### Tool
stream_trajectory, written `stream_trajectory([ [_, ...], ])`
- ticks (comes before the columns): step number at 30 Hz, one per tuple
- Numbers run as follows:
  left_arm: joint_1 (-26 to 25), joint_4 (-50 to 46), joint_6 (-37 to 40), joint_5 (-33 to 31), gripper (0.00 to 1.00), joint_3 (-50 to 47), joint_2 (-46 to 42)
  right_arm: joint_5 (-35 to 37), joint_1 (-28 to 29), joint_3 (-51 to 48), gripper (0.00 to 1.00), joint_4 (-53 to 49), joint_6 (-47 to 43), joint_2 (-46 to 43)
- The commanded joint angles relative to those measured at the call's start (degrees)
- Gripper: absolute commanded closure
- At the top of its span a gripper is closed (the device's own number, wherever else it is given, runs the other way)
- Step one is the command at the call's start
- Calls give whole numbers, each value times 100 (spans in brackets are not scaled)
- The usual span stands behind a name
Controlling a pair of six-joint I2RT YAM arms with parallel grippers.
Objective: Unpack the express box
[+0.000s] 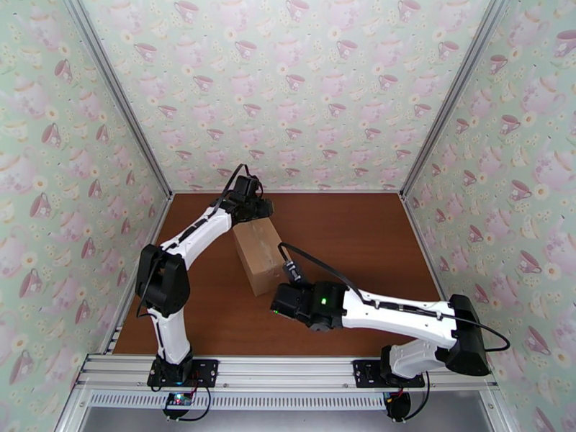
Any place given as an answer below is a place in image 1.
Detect brown cardboard express box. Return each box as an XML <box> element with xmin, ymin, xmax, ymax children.
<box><xmin>232</xmin><ymin>217</ymin><xmax>299</xmax><ymax>297</ymax></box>

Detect small controller circuit board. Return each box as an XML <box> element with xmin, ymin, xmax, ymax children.
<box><xmin>163</xmin><ymin>391</ymin><xmax>194</xmax><ymax>410</ymax></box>
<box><xmin>382</xmin><ymin>390</ymin><xmax>412</xmax><ymax>422</ymax></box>

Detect aluminium frame rail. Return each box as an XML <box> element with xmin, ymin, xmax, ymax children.
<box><xmin>73</xmin><ymin>353</ymin><xmax>500</xmax><ymax>392</ymax></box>

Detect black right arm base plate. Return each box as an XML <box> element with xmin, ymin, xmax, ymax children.
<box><xmin>352</xmin><ymin>359</ymin><xmax>426</xmax><ymax>390</ymax></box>

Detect aluminium side rail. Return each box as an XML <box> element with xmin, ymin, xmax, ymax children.
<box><xmin>101</xmin><ymin>194</ymin><xmax>176</xmax><ymax>355</ymax></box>
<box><xmin>400</xmin><ymin>194</ymin><xmax>471</xmax><ymax>355</ymax></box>

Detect perforated metal cable tray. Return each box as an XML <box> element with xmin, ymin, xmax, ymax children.
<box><xmin>87</xmin><ymin>390</ymin><xmax>390</xmax><ymax>411</ymax></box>

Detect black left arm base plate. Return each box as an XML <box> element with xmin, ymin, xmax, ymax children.
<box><xmin>147</xmin><ymin>359</ymin><xmax>220</xmax><ymax>390</ymax></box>

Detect thin aluminium wall strip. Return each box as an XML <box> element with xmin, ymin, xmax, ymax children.
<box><xmin>171</xmin><ymin>189</ymin><xmax>404</xmax><ymax>195</ymax></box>

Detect thin black board cable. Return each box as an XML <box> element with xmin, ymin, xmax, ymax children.
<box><xmin>163</xmin><ymin>384</ymin><xmax>213</xmax><ymax>423</ymax></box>
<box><xmin>402</xmin><ymin>372</ymin><xmax>432</xmax><ymax>420</ymax></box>

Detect aluminium corner post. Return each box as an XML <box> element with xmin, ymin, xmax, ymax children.
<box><xmin>399</xmin><ymin>0</ymin><xmax>515</xmax><ymax>200</ymax></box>
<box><xmin>59</xmin><ymin>0</ymin><xmax>176</xmax><ymax>199</ymax></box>

